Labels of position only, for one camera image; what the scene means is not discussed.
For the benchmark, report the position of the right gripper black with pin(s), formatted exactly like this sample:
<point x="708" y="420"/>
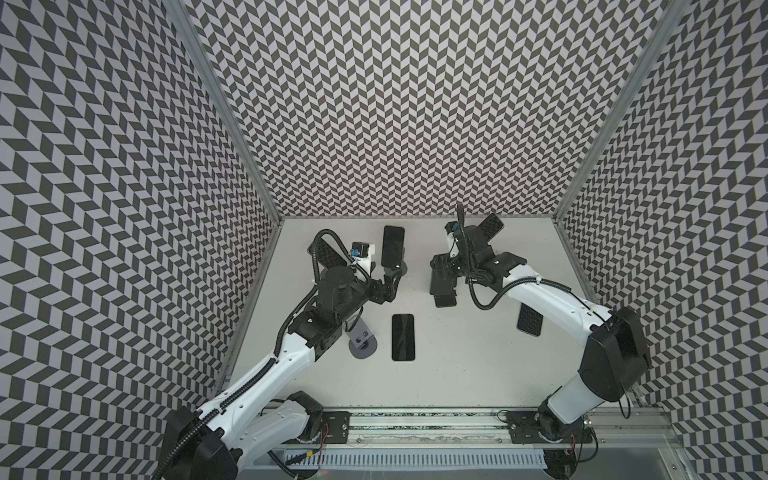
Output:
<point x="444" y="279"/>

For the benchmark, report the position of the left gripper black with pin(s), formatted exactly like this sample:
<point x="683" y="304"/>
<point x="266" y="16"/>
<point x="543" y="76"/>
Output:
<point x="390" y="289"/>

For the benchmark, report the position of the white-edged phone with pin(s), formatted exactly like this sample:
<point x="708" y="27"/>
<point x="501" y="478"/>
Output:
<point x="403" y="337"/>

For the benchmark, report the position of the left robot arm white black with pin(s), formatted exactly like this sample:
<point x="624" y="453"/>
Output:
<point x="220" y="437"/>

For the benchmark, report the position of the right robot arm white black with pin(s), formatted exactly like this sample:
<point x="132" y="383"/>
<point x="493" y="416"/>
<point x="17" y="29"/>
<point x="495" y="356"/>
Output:
<point x="615" y="350"/>

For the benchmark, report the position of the black folding stand centre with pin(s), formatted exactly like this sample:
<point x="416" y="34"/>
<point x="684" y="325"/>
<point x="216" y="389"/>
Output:
<point x="444" y="294"/>

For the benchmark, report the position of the round grey stand back centre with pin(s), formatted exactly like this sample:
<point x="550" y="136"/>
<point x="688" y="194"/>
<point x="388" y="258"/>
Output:
<point x="396" y="271"/>

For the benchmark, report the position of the round grey stand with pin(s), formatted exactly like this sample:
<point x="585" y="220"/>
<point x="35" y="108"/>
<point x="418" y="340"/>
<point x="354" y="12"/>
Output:
<point x="396" y="271"/>
<point x="362" y="342"/>

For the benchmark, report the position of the round grey stand front left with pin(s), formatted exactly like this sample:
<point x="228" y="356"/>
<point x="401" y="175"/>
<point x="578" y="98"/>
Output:
<point x="362" y="342"/>

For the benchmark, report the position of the white ventilation grille strip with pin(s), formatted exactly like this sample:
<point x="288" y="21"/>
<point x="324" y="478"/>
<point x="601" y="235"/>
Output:
<point x="420" y="459"/>

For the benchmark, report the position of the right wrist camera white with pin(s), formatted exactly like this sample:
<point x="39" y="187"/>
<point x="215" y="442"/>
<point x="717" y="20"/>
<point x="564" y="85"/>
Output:
<point x="453" y="238"/>

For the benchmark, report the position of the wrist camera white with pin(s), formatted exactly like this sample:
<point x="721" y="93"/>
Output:
<point x="362" y="254"/>
<point x="453" y="238"/>

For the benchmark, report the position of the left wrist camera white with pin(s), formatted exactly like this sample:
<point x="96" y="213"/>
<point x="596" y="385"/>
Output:
<point x="362" y="254"/>

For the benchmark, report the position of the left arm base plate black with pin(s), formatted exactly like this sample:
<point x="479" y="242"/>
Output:
<point x="334" y="427"/>

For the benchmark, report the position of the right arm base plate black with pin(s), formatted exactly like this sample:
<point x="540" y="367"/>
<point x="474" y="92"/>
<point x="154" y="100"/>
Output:
<point x="532" y="427"/>

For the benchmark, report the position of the aluminium mounting rail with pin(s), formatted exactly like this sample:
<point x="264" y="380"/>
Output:
<point x="457" y="427"/>

